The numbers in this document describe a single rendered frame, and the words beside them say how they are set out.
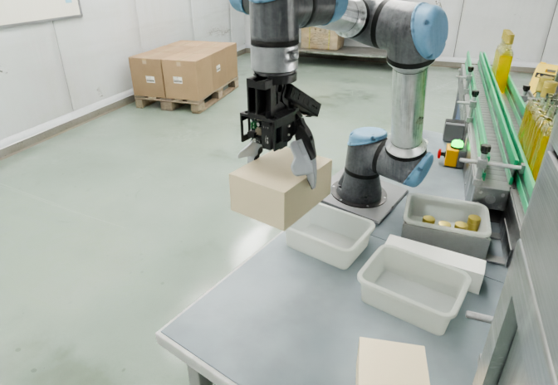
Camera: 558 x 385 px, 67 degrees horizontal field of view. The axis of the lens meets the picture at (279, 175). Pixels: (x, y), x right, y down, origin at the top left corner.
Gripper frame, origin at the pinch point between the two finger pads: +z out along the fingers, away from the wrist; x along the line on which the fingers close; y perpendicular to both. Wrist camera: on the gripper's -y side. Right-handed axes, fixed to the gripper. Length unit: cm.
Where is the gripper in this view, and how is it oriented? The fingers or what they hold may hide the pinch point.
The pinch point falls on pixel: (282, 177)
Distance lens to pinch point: 78.0
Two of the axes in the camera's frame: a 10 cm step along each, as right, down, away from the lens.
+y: -5.8, 3.8, -7.2
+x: 8.1, 2.6, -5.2
